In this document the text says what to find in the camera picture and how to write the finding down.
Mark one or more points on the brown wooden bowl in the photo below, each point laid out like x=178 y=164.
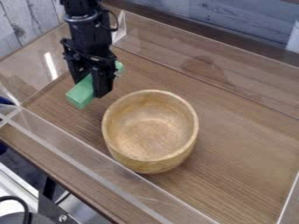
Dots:
x=150 y=129

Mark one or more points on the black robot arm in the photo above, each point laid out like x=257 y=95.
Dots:
x=79 y=7

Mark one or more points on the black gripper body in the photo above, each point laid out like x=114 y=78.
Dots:
x=90 y=36

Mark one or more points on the clear acrylic tray wall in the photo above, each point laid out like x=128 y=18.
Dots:
x=239 y=179

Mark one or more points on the green rectangular block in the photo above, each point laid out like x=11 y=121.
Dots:
x=80 y=95

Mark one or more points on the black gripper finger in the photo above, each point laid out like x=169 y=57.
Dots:
x=78 y=63
x=103 y=77

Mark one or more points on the black metal bracket with screw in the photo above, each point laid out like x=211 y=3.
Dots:
x=50 y=210

